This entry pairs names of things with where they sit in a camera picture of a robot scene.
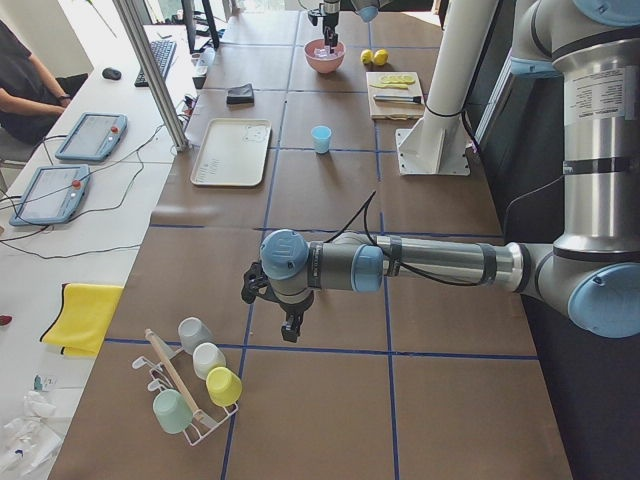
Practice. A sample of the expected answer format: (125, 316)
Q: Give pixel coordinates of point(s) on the wooden rack handle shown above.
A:
(165, 354)

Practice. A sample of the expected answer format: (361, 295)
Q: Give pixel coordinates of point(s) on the yellow cloth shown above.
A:
(84, 318)

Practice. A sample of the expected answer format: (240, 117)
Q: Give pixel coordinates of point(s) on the aluminium frame post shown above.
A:
(141, 46)

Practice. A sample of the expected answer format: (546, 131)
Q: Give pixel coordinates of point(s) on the cream bear tray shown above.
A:
(233, 153)

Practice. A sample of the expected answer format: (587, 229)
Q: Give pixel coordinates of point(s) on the white wire cup rack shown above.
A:
(215, 417)

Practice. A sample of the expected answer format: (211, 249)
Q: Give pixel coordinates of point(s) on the mint green plastic cup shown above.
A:
(172, 411)

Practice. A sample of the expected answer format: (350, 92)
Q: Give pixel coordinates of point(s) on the white plastic cup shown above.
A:
(206, 357)

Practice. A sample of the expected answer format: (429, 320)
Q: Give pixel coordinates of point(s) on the lemon slices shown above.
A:
(396, 81)

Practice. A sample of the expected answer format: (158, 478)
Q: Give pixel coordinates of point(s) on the black computer mouse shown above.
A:
(110, 73)

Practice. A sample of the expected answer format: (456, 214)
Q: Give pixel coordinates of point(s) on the pink bowl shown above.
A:
(324, 67)

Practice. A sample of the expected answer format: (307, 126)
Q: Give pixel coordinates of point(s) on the yellow plastic cup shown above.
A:
(224, 386)

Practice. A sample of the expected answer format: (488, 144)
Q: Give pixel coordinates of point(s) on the crumpled white plastic wrap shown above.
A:
(29, 441)

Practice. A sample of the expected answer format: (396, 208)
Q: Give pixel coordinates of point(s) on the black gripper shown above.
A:
(294, 306)
(330, 9)

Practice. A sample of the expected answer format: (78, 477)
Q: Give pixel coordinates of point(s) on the light blue plastic cup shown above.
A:
(321, 136)

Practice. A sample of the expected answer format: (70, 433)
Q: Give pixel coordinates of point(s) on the wooden cutting board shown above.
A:
(393, 111)

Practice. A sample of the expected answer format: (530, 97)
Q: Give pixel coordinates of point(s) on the seated person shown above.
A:
(32, 98)

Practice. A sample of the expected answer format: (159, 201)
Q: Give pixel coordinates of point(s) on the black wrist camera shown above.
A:
(256, 284)

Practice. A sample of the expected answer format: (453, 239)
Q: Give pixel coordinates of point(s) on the ice cubes in bowl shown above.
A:
(324, 53)

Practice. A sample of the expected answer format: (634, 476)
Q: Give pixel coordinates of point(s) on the black keyboard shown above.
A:
(163, 53)

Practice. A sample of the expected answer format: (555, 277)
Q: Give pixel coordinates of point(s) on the far blue teach pendant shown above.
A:
(93, 138)

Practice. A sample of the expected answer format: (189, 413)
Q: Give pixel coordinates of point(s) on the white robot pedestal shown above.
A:
(436, 144)

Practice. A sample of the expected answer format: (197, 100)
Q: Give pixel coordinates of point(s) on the blue teach pendant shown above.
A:
(93, 138)
(52, 196)

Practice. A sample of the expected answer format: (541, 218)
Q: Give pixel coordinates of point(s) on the yellow lemon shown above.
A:
(366, 56)
(380, 57)

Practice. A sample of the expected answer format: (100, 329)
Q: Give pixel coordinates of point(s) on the grey plastic cup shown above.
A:
(193, 332)

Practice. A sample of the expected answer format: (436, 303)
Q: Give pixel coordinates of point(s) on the near blue teach pendant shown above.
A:
(52, 196)

